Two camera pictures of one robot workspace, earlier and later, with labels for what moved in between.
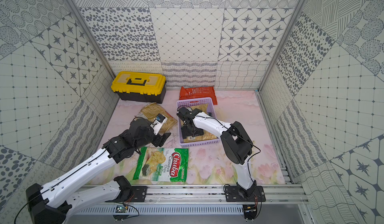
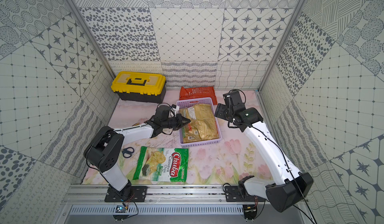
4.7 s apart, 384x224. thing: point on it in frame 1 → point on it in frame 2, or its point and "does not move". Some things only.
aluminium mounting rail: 214,195 does not move
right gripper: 185,132 → 220,111
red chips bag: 198,92 does not move
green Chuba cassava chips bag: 162,164 does not move
